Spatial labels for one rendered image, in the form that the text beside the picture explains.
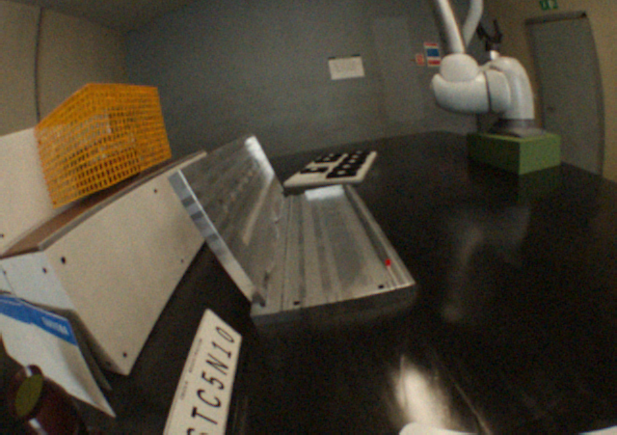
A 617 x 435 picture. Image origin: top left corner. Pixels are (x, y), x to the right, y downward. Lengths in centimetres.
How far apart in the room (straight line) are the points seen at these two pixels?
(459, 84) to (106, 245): 98
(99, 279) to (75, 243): 5
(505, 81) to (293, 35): 229
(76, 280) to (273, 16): 284
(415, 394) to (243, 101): 270
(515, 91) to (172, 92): 290
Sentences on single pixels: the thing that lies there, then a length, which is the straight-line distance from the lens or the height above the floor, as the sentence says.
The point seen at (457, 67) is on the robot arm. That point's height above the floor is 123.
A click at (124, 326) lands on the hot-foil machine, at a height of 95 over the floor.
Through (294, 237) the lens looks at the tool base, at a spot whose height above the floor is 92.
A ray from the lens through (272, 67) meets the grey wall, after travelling 276.
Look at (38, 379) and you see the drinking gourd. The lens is 31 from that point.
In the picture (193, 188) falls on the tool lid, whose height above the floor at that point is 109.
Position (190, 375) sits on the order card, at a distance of 25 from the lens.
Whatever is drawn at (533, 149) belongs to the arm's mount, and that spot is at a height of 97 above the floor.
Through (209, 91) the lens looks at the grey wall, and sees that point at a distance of 285.
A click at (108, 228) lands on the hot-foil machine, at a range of 36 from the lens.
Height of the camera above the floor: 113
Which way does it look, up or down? 20 degrees down
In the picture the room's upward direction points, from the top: 11 degrees counter-clockwise
